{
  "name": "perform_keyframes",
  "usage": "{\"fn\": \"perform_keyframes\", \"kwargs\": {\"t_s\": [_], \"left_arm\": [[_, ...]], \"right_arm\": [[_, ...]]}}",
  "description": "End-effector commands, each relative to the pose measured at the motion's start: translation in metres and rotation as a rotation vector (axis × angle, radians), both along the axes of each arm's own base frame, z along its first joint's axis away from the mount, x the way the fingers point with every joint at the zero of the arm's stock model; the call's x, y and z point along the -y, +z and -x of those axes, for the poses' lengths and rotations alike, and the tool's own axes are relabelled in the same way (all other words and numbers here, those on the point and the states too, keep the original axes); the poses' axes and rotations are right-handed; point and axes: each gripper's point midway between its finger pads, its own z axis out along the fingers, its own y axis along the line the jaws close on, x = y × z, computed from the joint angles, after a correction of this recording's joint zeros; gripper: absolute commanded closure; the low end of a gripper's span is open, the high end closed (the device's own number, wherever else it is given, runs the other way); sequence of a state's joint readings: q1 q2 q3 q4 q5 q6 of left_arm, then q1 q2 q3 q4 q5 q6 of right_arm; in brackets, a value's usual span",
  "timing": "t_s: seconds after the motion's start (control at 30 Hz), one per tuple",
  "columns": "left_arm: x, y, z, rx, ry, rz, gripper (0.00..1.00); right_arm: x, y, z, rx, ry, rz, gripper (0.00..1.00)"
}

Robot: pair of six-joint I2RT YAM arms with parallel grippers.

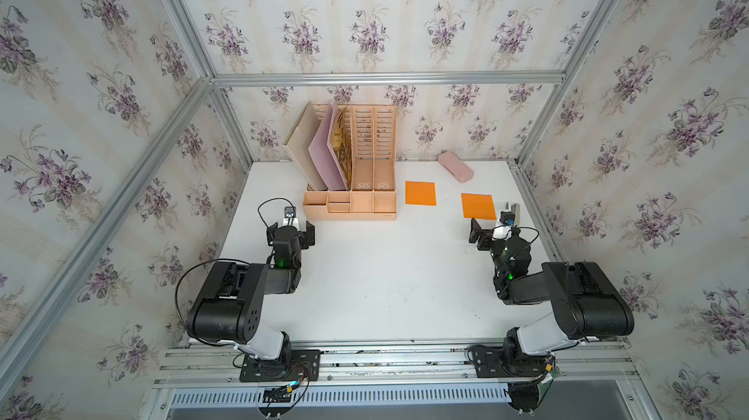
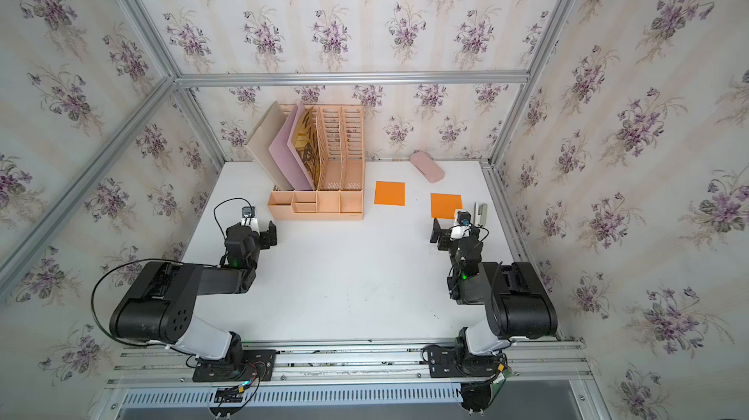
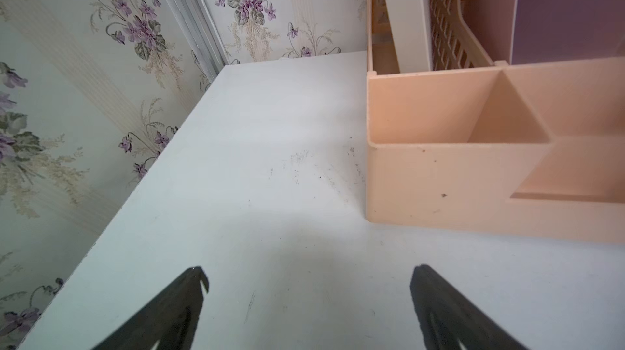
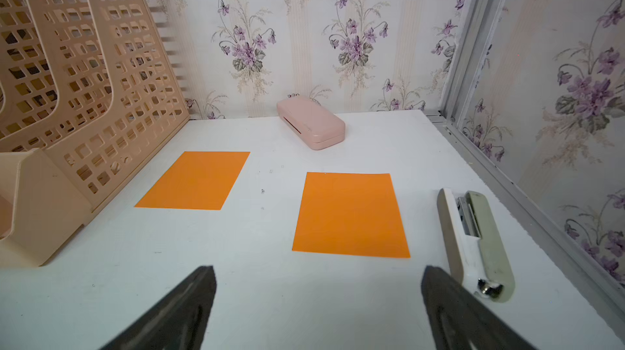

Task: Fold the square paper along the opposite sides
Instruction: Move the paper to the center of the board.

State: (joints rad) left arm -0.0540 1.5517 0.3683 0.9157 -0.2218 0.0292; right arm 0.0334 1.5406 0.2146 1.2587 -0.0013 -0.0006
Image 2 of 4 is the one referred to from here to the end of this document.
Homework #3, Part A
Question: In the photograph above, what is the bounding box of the orange square paper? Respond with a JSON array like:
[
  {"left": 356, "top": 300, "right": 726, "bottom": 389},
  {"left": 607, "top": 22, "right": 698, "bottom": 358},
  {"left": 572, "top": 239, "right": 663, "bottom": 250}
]
[
  {"left": 374, "top": 181, "right": 406, "bottom": 206},
  {"left": 430, "top": 193, "right": 462, "bottom": 220}
]

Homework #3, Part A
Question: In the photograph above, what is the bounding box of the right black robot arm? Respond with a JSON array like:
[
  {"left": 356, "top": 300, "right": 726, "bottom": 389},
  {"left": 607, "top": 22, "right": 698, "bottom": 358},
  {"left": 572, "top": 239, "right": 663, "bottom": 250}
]
[{"left": 429, "top": 211, "right": 558, "bottom": 373}]

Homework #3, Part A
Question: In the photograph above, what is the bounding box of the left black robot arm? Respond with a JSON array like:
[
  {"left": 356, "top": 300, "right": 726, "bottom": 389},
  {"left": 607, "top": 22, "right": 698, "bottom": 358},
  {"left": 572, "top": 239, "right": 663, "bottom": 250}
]
[{"left": 90, "top": 198, "right": 278, "bottom": 365}]

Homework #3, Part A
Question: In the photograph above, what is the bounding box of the small grey stapler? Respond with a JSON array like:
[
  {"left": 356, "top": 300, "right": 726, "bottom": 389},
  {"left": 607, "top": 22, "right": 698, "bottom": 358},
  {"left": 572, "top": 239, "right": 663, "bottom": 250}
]
[{"left": 473, "top": 201, "right": 488, "bottom": 228}]

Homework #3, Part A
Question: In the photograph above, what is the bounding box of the pink board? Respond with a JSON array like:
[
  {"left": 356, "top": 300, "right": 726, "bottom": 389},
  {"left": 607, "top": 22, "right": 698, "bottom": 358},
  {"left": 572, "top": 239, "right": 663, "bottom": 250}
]
[{"left": 268, "top": 103, "right": 314, "bottom": 191}]

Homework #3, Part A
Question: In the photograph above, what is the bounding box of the peach desk organizer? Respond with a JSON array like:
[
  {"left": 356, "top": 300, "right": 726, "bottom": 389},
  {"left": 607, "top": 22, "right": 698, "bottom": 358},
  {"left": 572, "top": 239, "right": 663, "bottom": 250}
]
[{"left": 268, "top": 104, "right": 366, "bottom": 221}]

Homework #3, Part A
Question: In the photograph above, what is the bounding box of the beige board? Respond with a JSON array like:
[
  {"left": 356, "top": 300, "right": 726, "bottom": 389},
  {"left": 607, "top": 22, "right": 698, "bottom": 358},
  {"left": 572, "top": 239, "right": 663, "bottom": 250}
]
[{"left": 245, "top": 102, "right": 293, "bottom": 191}]

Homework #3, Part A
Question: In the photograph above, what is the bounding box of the yellow patterned book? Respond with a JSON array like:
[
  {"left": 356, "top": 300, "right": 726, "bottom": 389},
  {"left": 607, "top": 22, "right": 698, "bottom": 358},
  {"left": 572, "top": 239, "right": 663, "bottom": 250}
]
[{"left": 292, "top": 104, "right": 321, "bottom": 190}]

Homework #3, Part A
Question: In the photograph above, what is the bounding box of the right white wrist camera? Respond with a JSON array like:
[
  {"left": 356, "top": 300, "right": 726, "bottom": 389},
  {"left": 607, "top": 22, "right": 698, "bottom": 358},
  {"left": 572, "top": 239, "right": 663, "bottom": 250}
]
[{"left": 450, "top": 210, "right": 473, "bottom": 240}]

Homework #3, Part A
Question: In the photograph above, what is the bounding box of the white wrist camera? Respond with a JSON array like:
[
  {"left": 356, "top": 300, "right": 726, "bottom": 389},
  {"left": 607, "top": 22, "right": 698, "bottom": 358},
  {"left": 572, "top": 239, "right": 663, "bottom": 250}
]
[
  {"left": 240, "top": 205, "right": 257, "bottom": 227},
  {"left": 450, "top": 210, "right": 473, "bottom": 240}
]

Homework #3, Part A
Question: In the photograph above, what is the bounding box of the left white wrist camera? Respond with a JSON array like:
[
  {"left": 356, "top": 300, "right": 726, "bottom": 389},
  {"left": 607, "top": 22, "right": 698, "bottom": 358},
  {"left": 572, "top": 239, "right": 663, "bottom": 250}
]
[{"left": 240, "top": 205, "right": 257, "bottom": 227}]

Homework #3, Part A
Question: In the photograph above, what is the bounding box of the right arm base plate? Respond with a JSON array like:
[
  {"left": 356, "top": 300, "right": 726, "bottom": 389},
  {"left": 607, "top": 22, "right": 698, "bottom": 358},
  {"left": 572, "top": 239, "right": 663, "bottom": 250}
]
[{"left": 421, "top": 344, "right": 508, "bottom": 379}]

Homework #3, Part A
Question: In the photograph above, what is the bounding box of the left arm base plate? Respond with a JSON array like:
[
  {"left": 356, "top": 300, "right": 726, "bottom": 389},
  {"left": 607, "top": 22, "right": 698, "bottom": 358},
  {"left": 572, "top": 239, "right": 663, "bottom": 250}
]
[{"left": 192, "top": 350, "right": 278, "bottom": 384}]

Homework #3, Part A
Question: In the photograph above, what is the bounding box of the aluminium mounting rail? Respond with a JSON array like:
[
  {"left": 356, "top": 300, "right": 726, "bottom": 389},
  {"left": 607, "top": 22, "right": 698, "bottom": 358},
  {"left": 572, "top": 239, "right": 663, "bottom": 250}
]
[{"left": 103, "top": 338, "right": 594, "bottom": 389}]

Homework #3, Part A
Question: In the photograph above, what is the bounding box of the white perforated cable tray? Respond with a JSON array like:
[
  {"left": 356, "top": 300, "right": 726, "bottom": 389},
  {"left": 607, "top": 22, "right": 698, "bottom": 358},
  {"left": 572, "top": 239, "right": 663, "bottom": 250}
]
[{"left": 121, "top": 383, "right": 463, "bottom": 409}]

